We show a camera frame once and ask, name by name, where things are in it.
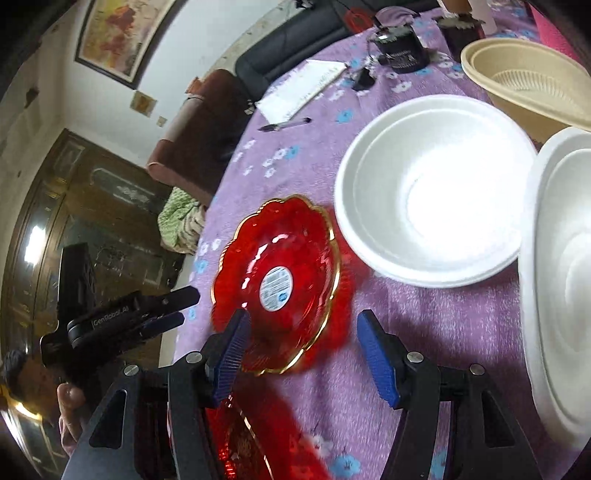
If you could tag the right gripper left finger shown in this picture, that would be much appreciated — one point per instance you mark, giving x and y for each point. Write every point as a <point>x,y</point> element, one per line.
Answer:
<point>152,424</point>

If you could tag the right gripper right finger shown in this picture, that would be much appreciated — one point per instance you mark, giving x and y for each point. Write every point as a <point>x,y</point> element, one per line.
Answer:
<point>485,439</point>

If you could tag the large white foam bowl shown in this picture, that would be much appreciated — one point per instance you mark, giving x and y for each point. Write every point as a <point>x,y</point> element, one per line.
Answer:
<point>554,277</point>

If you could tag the red glass plate gold rim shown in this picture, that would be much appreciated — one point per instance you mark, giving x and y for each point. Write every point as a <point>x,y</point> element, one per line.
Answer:
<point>283,267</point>

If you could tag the medium white foam bowl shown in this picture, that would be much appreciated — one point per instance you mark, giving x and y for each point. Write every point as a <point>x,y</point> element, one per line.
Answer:
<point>431,193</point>

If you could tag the person's left hand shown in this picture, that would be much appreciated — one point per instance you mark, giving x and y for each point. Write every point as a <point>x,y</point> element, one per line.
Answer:
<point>73,416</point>

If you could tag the dark wooden door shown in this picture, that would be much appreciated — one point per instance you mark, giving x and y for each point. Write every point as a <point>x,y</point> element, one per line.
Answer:
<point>82,193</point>

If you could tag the green patterned cloth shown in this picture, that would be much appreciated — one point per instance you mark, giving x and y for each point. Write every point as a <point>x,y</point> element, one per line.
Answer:
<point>181,222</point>

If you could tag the brown armchair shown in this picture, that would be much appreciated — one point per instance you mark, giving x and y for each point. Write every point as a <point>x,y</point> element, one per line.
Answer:
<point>196,147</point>

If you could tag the black pen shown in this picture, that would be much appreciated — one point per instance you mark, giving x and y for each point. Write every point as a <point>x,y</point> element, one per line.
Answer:
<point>275,127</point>

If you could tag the framed painting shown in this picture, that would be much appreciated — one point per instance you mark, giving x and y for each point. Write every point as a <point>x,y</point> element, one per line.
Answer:
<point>117,38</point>

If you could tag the white notepad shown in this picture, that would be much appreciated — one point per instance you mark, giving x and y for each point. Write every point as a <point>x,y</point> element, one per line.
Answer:
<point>300,88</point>

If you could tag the beige plastic bowl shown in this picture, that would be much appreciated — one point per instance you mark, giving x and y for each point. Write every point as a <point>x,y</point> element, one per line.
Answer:
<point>541,89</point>

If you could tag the small black charger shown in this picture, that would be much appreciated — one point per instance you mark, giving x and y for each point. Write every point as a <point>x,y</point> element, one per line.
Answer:
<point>363,80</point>

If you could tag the black leather sofa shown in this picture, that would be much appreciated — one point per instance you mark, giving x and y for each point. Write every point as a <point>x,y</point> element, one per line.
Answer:
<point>303,36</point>

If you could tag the black round jar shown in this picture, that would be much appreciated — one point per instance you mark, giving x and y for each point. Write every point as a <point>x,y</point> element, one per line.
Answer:
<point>401,49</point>

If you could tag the red bag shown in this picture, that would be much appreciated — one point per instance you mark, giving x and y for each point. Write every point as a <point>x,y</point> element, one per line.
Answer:
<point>358,19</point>

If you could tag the dark brown jar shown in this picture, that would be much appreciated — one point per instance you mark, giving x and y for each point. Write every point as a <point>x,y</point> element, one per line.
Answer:
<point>460,31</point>

